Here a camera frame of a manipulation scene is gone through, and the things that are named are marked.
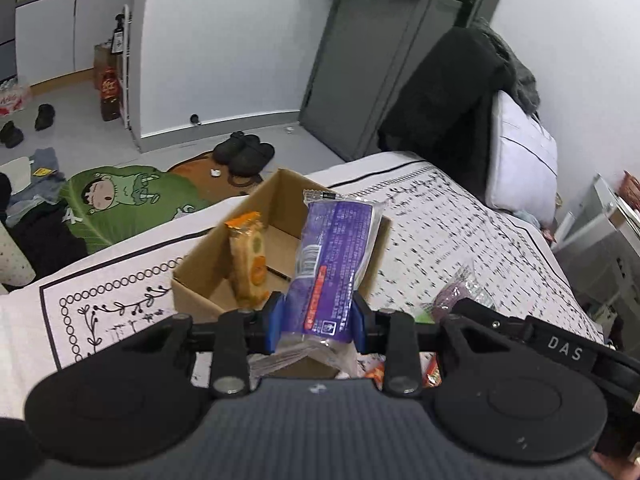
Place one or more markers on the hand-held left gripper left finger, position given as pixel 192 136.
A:
pixel 273 322

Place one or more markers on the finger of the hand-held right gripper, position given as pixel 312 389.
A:
pixel 492 317

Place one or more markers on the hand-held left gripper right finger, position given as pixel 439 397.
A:
pixel 360 322

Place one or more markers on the clear purple snack packet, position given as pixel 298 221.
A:
pixel 455 295

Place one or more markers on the green snack packet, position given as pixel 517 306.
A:
pixel 425 316

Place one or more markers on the cardboard box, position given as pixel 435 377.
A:
pixel 210 270

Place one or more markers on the person's right hand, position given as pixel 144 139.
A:
pixel 617 467

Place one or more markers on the orange red snack packet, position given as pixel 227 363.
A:
pixel 432 372

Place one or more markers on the printed blanket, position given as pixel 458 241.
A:
pixel 450 220

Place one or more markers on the bedside cabinet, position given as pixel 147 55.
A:
pixel 605 240

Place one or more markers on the black slipper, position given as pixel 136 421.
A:
pixel 252 159
pixel 230 146

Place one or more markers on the white pillow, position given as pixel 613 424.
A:
pixel 525 155

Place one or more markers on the green cartoon floor mat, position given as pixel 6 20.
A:
pixel 135 200

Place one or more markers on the black door stopper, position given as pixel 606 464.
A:
pixel 195 120

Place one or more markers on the dark coat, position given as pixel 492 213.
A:
pixel 445 105

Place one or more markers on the black clothing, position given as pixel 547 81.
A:
pixel 47 240

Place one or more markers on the gray jacket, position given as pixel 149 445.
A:
pixel 520 75

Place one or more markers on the gray door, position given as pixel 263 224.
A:
pixel 365 60

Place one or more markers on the gray jeans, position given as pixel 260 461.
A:
pixel 42 180

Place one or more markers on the cola bottle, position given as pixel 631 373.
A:
pixel 110 95

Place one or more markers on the black shoe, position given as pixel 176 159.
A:
pixel 11 134
pixel 45 116

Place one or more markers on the black spray bottle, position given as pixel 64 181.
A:
pixel 118 35

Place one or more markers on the pack of water bottles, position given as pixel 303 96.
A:
pixel 12 97

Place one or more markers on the white cabinet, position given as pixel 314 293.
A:
pixel 65 35

